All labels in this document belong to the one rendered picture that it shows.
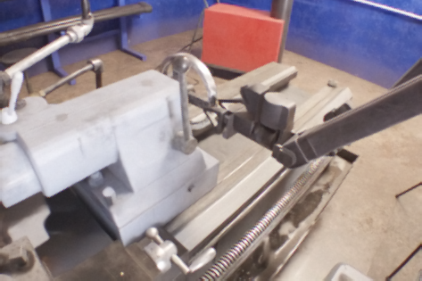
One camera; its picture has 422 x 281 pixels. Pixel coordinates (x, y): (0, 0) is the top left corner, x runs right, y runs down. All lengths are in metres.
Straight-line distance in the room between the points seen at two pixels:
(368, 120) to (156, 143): 0.44
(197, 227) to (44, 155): 0.42
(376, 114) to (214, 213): 0.49
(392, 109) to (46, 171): 0.61
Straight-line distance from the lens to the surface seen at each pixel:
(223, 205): 0.82
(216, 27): 3.20
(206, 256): 0.54
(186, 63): 0.54
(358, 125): 0.54
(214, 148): 1.18
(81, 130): 0.57
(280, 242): 1.32
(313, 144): 0.58
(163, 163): 0.69
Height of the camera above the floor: 1.48
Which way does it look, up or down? 35 degrees down
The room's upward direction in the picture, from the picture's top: 4 degrees clockwise
